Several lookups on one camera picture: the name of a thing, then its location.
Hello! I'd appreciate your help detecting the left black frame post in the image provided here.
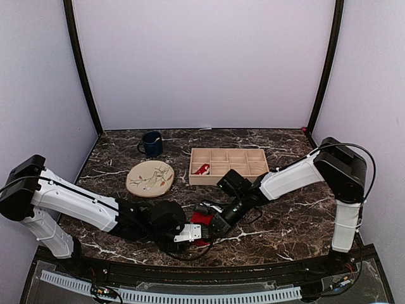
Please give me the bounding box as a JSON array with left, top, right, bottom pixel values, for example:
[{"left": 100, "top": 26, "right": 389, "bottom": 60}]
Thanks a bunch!
[{"left": 63, "top": 0, "right": 104, "bottom": 137}]

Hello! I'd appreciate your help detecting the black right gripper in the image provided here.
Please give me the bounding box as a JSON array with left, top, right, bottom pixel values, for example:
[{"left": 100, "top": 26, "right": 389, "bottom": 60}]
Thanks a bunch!
[{"left": 204, "top": 193, "right": 249, "bottom": 242}]

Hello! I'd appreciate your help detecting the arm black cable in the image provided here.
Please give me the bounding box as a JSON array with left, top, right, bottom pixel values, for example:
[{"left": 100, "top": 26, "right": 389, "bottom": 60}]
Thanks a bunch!
[
  {"left": 0, "top": 175, "right": 216, "bottom": 262},
  {"left": 309, "top": 142, "right": 377, "bottom": 203}
]

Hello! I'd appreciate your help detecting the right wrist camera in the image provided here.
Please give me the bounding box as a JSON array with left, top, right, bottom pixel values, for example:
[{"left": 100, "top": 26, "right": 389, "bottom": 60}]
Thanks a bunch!
[{"left": 216, "top": 169, "right": 252, "bottom": 197}]

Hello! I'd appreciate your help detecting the black frame post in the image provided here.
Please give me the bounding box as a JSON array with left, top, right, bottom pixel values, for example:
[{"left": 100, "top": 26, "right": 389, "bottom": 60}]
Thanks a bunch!
[
  {"left": 305, "top": 0, "right": 345, "bottom": 138},
  {"left": 63, "top": 0, "right": 104, "bottom": 137}
]

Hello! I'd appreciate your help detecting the wooden compartment tray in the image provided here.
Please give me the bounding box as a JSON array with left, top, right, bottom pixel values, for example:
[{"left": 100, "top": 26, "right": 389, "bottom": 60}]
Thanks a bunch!
[{"left": 189, "top": 148, "right": 270, "bottom": 186}]

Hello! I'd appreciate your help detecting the black front table rail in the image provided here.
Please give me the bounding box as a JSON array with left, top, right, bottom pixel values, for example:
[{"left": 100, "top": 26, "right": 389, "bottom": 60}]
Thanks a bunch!
[{"left": 30, "top": 239, "right": 376, "bottom": 285}]

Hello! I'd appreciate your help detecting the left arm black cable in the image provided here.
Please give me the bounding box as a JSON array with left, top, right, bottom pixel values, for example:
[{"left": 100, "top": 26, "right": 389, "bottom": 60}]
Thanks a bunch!
[{"left": 0, "top": 175, "right": 216, "bottom": 262}]

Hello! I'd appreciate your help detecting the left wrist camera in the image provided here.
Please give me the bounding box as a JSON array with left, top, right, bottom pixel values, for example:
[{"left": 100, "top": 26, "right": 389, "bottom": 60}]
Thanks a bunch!
[{"left": 173, "top": 223, "right": 202, "bottom": 243}]

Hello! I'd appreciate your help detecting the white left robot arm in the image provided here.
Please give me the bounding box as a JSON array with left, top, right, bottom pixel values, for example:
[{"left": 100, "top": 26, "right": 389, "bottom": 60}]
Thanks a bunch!
[{"left": 1, "top": 155, "right": 201, "bottom": 276}]

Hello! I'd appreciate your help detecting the right black frame post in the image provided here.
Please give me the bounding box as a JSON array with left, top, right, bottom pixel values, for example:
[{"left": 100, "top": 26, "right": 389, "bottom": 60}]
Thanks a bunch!
[{"left": 305, "top": 0, "right": 345, "bottom": 138}]

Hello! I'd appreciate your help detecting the dark blue mug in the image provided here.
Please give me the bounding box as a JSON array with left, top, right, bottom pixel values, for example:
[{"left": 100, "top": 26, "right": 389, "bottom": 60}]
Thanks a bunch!
[{"left": 137, "top": 131, "right": 163, "bottom": 157}]

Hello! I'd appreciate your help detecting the cream plate with bird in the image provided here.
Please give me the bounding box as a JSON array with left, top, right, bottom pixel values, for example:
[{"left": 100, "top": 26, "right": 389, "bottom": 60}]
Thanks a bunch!
[{"left": 126, "top": 160, "right": 175, "bottom": 198}]

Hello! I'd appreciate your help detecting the white slotted cable duct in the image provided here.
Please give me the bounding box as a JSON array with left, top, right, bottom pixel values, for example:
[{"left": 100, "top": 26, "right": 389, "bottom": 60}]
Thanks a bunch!
[{"left": 39, "top": 270, "right": 302, "bottom": 303}]

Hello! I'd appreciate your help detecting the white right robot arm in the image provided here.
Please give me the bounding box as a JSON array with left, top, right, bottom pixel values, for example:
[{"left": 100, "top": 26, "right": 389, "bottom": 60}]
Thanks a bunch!
[{"left": 208, "top": 137, "right": 377, "bottom": 275}]

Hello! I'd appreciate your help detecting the small circuit board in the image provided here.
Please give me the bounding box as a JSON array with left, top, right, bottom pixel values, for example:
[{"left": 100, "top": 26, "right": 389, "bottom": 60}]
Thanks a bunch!
[{"left": 90, "top": 284, "right": 118, "bottom": 299}]

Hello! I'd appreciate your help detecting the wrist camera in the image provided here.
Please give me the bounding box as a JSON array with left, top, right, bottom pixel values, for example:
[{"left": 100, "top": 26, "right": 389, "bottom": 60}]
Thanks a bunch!
[
  {"left": 216, "top": 169, "right": 252, "bottom": 197},
  {"left": 173, "top": 223, "right": 202, "bottom": 243}
]

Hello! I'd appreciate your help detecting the red sock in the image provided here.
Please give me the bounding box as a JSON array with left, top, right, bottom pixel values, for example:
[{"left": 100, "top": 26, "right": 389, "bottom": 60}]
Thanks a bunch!
[
  {"left": 194, "top": 163, "right": 210, "bottom": 175},
  {"left": 190, "top": 212, "right": 213, "bottom": 246}
]

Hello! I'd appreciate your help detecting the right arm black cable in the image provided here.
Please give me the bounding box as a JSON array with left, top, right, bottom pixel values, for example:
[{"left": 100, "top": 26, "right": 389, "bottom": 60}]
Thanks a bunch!
[{"left": 309, "top": 142, "right": 377, "bottom": 203}]

